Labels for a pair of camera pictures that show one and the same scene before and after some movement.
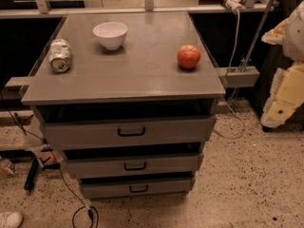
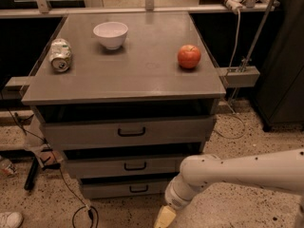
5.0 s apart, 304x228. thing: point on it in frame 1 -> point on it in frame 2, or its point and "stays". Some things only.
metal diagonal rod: x=262 y=31 stays
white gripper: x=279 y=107 -> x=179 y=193
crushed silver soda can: x=60 y=54 stays
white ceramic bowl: x=111 y=34 stays
